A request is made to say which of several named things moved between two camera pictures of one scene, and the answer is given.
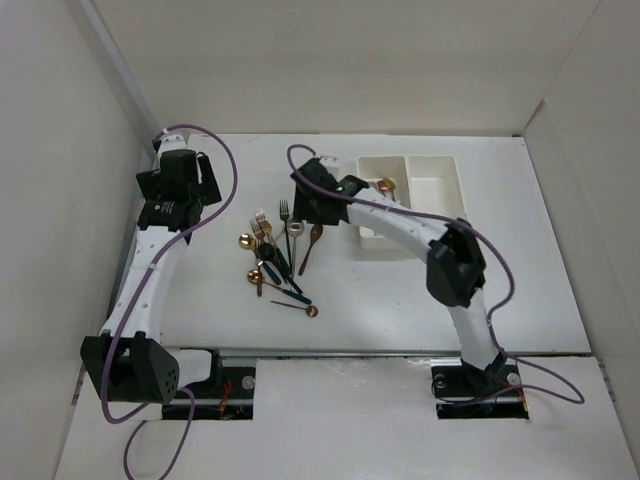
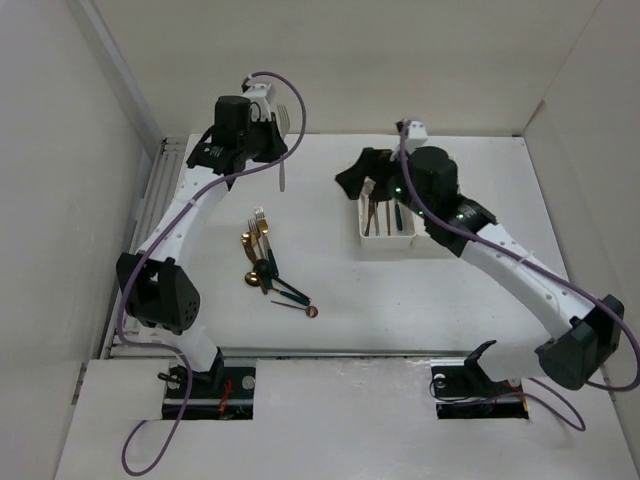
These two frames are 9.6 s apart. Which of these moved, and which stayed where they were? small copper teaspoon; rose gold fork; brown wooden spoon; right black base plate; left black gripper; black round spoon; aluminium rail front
Moved: brown wooden spoon; left black gripper; black round spoon
Stayed: rose gold fork; small copper teaspoon; right black base plate; aluminium rail front
